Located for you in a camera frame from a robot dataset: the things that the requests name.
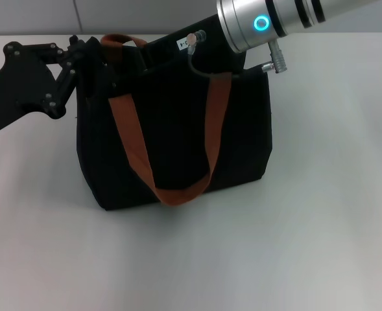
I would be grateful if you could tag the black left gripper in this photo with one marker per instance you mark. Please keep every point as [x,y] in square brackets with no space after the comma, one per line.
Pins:
[22,81]

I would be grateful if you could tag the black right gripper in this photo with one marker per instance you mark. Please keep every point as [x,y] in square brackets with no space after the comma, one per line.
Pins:
[210,48]

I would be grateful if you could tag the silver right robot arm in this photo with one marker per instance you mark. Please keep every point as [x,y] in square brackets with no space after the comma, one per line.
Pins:
[242,26]

